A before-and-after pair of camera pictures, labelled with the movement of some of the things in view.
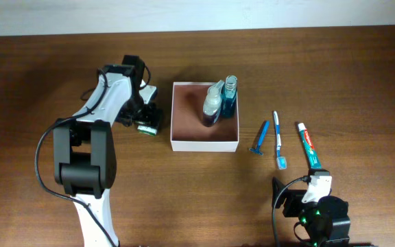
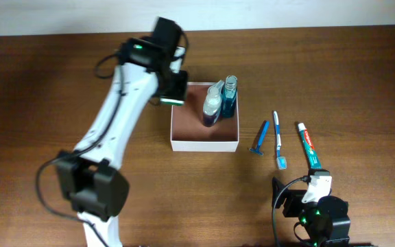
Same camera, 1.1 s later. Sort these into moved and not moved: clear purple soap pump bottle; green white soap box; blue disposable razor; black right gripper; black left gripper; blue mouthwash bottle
Moved: black left gripper; green white soap box
Not moved: black right gripper; clear purple soap pump bottle; blue disposable razor; blue mouthwash bottle
